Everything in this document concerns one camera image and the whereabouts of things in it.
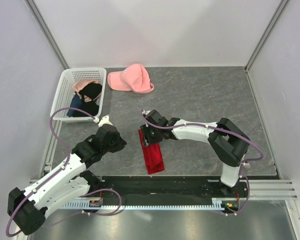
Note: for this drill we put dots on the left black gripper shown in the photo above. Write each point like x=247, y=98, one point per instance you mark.
x=121, y=143

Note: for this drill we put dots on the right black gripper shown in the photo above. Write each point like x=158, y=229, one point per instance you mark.
x=147, y=138

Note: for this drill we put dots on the red cloth napkin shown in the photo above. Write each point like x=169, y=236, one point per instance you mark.
x=152, y=156

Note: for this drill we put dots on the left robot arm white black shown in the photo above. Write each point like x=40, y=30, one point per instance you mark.
x=30, y=207

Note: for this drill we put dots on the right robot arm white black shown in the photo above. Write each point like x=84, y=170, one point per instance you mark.
x=225, y=138

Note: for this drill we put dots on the navy blue cloth in basket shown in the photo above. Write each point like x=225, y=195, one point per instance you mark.
x=75, y=103

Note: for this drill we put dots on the black cloth in basket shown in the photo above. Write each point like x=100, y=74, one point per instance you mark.
x=89, y=96

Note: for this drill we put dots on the pink baseball cap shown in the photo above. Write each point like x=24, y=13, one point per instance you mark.
x=135, y=78

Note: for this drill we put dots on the pink cloth in basket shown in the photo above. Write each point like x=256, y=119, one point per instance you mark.
x=80, y=85

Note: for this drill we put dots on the white plastic basket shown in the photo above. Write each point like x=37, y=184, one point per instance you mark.
x=65, y=93

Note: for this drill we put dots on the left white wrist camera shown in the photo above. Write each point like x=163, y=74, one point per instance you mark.
x=105, y=120

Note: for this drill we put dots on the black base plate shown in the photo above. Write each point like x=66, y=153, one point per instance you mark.
x=171, y=189

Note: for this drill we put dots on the light blue cable duct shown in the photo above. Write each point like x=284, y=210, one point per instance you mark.
x=106, y=204

